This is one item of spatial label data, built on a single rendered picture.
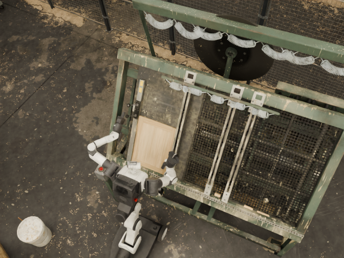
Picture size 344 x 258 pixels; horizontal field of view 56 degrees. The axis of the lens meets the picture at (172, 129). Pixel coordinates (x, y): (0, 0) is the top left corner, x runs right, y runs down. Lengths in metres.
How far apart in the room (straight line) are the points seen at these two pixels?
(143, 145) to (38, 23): 4.28
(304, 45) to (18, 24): 5.67
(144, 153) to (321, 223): 2.37
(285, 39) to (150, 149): 1.70
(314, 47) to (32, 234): 3.53
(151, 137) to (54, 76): 2.97
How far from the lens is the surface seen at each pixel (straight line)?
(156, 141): 3.42
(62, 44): 6.51
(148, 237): 4.10
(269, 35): 2.95
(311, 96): 3.12
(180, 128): 3.20
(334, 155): 3.09
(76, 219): 4.55
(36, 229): 4.30
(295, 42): 2.94
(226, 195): 3.36
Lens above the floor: 4.12
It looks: 58 degrees down
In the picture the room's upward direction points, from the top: 6 degrees counter-clockwise
